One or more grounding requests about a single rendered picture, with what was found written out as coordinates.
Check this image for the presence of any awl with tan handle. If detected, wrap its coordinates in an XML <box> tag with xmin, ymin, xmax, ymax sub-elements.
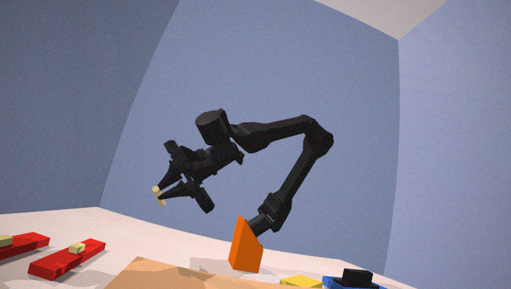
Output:
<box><xmin>152</xmin><ymin>186</ymin><xmax>166</xmax><ymax>209</ymax></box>

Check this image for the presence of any red flat bar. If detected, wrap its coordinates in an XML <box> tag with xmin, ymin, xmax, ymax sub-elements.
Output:
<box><xmin>0</xmin><ymin>232</ymin><xmax>50</xmax><ymax>260</ymax></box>
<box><xmin>28</xmin><ymin>238</ymin><xmax>106</xmax><ymax>281</ymax></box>

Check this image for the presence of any blue tray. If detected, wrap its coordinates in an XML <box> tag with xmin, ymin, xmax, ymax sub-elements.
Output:
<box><xmin>322</xmin><ymin>276</ymin><xmax>387</xmax><ymax>289</ymax></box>

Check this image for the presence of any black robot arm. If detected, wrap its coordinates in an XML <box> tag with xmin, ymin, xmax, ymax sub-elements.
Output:
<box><xmin>171</xmin><ymin>108</ymin><xmax>334</xmax><ymax>238</ymax></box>

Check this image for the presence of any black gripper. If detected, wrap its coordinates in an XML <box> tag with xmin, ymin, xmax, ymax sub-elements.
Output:
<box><xmin>157</xmin><ymin>140</ymin><xmax>221</xmax><ymax>214</ymax></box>

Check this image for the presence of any yellow rectangular block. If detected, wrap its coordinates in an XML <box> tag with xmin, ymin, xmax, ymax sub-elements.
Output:
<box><xmin>280</xmin><ymin>275</ymin><xmax>324</xmax><ymax>289</ymax></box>

